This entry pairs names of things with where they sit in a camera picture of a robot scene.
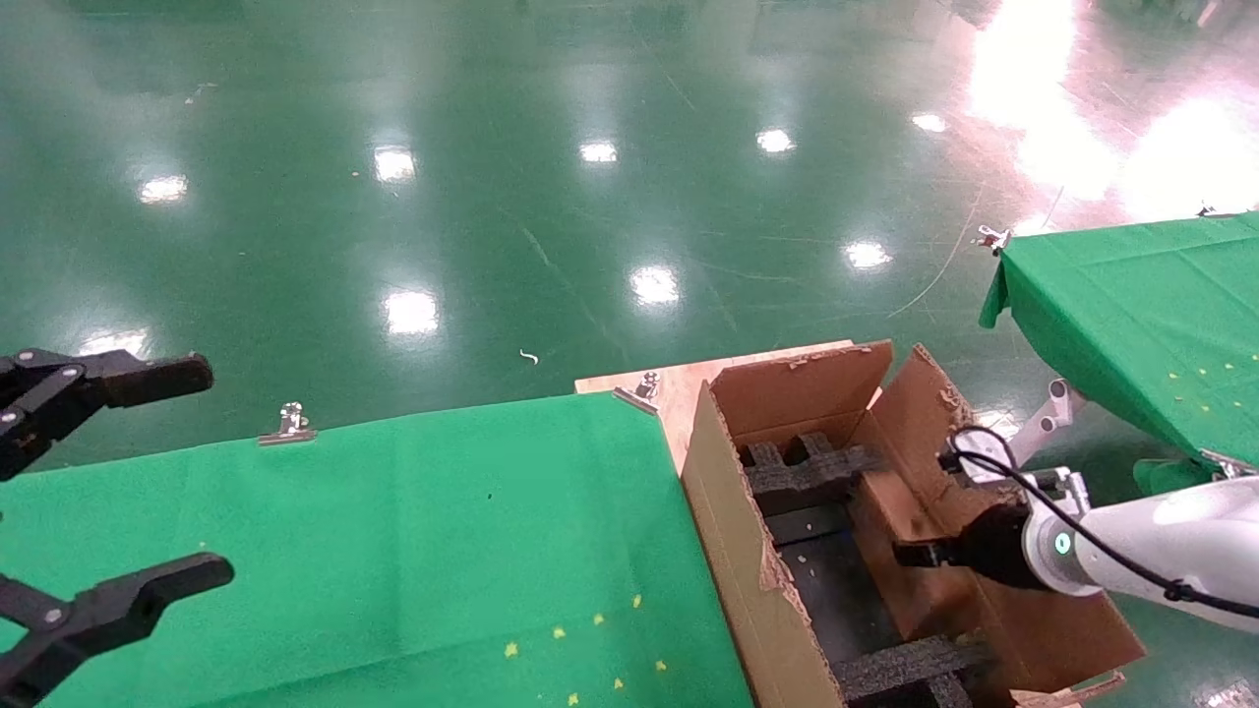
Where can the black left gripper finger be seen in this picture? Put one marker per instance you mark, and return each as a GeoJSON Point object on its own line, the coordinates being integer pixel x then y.
{"type": "Point", "coordinates": [118, 605]}
{"type": "Point", "coordinates": [108, 379]}

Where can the black foam carton liner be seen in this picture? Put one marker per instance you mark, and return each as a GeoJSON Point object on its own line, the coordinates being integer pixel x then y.
{"type": "Point", "coordinates": [836, 590]}

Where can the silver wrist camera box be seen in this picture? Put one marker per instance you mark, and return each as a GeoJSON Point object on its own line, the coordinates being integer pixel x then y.
{"type": "Point", "coordinates": [984, 470]}

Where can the grey metal table strut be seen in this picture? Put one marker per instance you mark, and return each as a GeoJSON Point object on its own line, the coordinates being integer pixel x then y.
{"type": "Point", "coordinates": [1043, 423]}

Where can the large open brown carton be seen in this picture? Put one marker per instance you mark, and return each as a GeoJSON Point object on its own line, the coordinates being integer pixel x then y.
{"type": "Point", "coordinates": [738, 531]}

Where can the black notched foam insert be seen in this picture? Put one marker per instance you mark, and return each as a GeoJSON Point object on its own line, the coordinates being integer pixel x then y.
{"type": "Point", "coordinates": [807, 472]}

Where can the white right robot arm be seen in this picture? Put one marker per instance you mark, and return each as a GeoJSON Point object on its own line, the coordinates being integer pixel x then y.
{"type": "Point", "coordinates": [1170, 541]}

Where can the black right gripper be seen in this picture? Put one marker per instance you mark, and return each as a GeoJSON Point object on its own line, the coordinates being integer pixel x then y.
{"type": "Point", "coordinates": [993, 546]}

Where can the small brown cardboard box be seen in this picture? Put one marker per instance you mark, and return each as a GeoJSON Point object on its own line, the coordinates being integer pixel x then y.
{"type": "Point", "coordinates": [915, 600]}

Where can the large green table cloth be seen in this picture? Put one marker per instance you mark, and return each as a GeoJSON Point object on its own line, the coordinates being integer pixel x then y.
{"type": "Point", "coordinates": [374, 531]}

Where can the silver binder clip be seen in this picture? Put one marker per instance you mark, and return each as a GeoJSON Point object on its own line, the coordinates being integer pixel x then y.
{"type": "Point", "coordinates": [1229, 462]}
{"type": "Point", "coordinates": [290, 425]}
{"type": "Point", "coordinates": [991, 238]}
{"type": "Point", "coordinates": [641, 391]}

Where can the silver camera mounting bracket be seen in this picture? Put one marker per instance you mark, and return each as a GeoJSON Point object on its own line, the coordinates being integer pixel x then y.
{"type": "Point", "coordinates": [1067, 490]}

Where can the green cloth with hanging corner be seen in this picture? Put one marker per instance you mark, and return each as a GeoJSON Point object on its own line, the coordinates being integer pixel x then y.
{"type": "Point", "coordinates": [1141, 315]}

